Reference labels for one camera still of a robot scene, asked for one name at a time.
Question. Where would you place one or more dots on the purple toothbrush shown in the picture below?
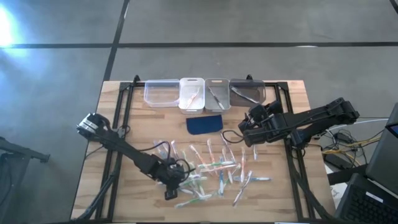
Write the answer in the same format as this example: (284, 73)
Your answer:
(254, 152)
(164, 147)
(174, 149)
(242, 188)
(216, 98)
(228, 147)

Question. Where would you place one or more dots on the black laptop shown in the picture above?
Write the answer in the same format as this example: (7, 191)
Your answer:
(367, 202)

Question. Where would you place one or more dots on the white paper sheet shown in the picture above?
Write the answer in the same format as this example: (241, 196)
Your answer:
(337, 193)

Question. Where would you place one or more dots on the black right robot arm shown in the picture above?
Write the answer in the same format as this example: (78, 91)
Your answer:
(311, 119)

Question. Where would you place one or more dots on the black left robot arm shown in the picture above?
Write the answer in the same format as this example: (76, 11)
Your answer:
(124, 149)

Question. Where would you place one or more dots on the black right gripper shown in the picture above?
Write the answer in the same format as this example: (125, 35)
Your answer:
(258, 115)

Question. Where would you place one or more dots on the grey plastic bin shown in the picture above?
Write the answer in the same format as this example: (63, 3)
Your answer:
(225, 96)

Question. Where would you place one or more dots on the blue toothbrush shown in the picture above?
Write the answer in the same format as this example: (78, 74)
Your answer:
(186, 190)
(157, 145)
(258, 179)
(221, 183)
(245, 96)

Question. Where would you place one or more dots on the black metal stand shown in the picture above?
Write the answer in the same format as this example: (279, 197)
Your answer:
(12, 174)

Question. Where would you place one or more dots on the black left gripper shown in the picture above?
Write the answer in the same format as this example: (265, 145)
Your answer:
(172, 175)

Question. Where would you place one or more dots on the green toothbrush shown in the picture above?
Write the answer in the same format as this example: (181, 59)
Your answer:
(236, 170)
(197, 179)
(217, 164)
(200, 188)
(194, 200)

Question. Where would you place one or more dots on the black power brick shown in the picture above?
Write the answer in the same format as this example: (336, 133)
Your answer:
(337, 161)

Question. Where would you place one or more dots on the white plastic bin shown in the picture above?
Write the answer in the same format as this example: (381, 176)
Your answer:
(183, 93)

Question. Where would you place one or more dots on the blue cloth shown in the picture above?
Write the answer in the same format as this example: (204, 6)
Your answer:
(203, 124)

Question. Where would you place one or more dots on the dark smoked plastic bin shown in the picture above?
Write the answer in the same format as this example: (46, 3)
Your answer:
(248, 87)

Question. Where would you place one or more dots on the clear plastic bin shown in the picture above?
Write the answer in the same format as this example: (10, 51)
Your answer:
(161, 93)

